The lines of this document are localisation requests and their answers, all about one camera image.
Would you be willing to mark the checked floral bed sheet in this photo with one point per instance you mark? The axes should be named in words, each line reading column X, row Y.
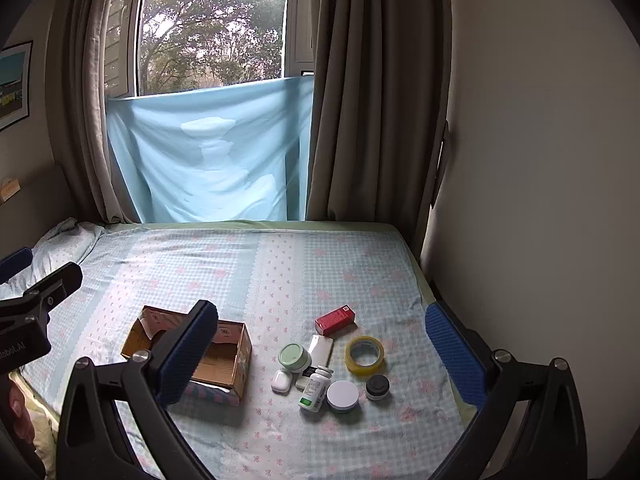
column 250, row 270

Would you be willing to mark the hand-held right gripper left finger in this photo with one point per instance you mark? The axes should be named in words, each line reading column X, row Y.
column 186, row 357

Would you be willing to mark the wall poster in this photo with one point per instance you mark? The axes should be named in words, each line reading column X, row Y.
column 12, row 85

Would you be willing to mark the person's left hand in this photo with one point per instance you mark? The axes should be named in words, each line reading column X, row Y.
column 18, row 402

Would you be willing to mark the pale green mattress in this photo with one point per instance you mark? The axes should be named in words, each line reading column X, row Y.
column 429, row 287

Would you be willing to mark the white pill bottle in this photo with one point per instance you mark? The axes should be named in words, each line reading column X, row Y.
column 314, row 390

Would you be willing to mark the small black-lidded white jar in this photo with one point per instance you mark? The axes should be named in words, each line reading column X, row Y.
column 377, row 386

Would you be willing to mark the white earbud case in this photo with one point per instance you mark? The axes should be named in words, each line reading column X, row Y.
column 281, row 382

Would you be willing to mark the pale green cream jar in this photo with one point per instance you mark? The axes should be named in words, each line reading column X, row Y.
column 294, row 356

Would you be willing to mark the light blue hanging cloth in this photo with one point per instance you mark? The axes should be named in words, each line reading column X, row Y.
column 165, row 160

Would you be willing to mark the grey-brown curtain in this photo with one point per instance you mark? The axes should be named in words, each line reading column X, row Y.
column 375, row 110
column 90, row 110

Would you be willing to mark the window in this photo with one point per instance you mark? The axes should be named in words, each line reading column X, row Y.
column 200, row 20

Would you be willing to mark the white-lidded dark green jar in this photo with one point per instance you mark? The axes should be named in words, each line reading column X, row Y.
column 342, row 394

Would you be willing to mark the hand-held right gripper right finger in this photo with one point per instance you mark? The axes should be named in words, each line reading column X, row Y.
column 452, row 355

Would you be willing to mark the yellow tape roll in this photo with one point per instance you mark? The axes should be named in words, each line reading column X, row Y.
column 365, row 369

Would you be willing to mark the cardboard box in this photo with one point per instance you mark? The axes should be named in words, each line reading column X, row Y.
column 227, row 355

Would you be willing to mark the small red box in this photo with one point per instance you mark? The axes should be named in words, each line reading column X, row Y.
column 334, row 320

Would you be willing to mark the small white eraser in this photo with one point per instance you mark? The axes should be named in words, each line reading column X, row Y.
column 302, row 383

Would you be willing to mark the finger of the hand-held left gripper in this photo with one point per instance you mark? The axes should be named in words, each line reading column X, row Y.
column 55, row 286
column 17, row 261

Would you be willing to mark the white remote control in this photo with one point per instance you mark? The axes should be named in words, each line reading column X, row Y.
column 320, row 347

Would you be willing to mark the checked pillow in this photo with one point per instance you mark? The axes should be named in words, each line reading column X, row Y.
column 60, row 245

